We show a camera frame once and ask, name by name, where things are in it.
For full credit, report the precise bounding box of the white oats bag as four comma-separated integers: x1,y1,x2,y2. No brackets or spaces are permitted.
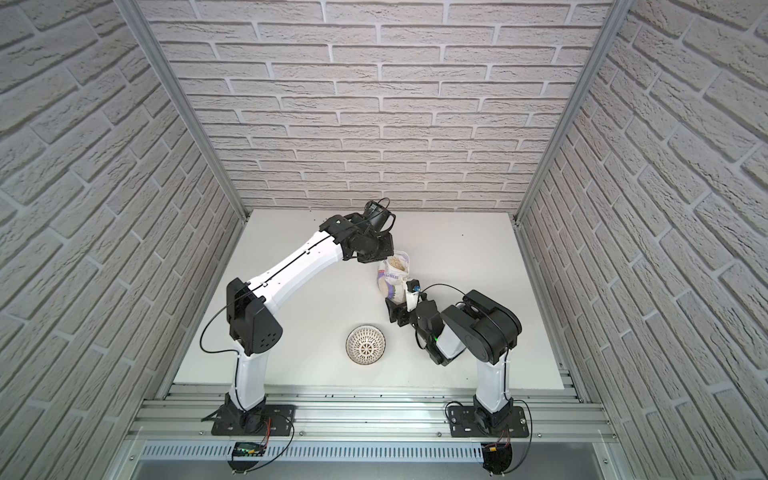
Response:
377,251,410,304

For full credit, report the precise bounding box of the patterned white breakfast bowl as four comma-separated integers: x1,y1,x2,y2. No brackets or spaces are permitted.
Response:
345,325,386,365

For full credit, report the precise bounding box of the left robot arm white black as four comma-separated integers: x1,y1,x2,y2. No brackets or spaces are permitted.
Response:
220,200,396,433

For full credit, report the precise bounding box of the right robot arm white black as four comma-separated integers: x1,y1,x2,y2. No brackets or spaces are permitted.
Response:
385,290,522,435

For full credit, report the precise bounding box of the black round connector box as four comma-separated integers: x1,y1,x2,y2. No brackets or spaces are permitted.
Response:
481,443,513,475

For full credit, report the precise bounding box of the green circuit board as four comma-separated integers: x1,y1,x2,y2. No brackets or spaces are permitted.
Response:
232,442,267,459

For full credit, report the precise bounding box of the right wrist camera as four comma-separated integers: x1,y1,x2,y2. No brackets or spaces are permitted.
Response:
405,279,421,312

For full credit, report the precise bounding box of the aluminium mounting rail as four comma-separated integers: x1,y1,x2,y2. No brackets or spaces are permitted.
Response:
127,384,619,443

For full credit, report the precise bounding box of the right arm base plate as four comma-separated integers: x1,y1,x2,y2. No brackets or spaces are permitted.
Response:
447,405,531,439

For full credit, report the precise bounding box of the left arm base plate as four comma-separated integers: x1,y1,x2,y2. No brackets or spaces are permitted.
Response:
211,405,295,437

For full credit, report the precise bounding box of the left aluminium corner post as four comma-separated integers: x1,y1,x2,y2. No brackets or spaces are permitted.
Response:
115,0,248,224

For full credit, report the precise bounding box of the aluminium corner post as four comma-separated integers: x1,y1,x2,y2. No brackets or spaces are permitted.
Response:
115,0,248,224
513,0,634,228

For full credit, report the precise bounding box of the white slotted cable duct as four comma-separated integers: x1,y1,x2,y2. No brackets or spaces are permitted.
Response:
139,441,482,463

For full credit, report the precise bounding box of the right aluminium corner post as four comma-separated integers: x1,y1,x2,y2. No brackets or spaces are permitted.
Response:
513,0,634,228

